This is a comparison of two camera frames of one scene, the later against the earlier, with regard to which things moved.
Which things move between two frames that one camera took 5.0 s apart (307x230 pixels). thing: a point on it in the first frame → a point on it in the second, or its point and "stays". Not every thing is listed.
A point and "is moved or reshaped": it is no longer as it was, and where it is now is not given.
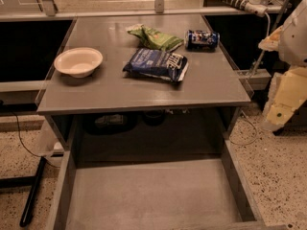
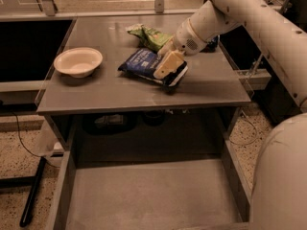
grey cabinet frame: [146, 63] stays
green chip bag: [154, 38] stays
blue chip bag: [158, 63] is moved or reshaped
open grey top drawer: [152, 184] stays
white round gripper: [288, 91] → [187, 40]
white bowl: [79, 62] stays
